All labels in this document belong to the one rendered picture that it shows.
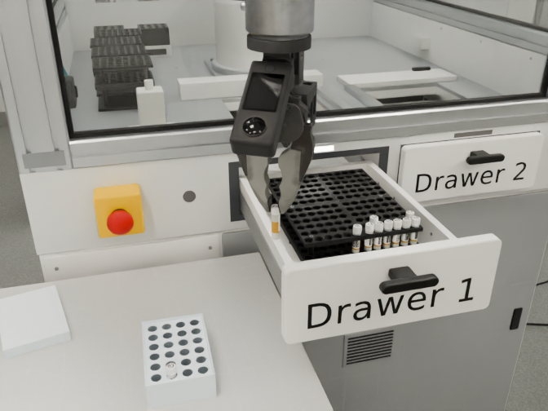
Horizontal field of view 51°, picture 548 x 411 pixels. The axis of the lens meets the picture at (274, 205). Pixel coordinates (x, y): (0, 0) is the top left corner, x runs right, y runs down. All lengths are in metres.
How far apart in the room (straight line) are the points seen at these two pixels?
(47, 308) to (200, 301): 0.22
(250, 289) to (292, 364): 0.18
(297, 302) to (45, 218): 0.46
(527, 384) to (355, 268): 1.37
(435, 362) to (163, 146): 0.81
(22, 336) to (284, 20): 0.56
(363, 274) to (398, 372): 0.68
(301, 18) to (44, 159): 0.48
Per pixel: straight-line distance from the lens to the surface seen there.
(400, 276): 0.70
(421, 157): 1.06
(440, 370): 1.43
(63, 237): 1.00
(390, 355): 1.32
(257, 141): 0.57
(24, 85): 0.91
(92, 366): 0.83
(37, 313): 0.92
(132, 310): 0.91
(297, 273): 0.67
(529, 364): 2.09
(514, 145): 1.17
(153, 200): 0.97
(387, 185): 0.99
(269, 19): 0.61
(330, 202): 0.89
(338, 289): 0.71
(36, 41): 0.90
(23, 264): 2.61
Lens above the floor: 1.30
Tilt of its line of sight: 27 degrees down
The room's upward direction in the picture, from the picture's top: straight up
